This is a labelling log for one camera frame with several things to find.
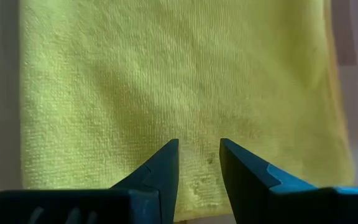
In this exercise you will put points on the yellow microfiber towel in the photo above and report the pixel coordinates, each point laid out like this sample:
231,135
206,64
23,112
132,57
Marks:
166,77

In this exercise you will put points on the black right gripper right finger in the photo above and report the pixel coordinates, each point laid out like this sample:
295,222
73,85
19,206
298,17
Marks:
275,205

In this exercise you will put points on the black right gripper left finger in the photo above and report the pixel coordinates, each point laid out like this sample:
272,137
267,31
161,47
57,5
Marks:
104,207

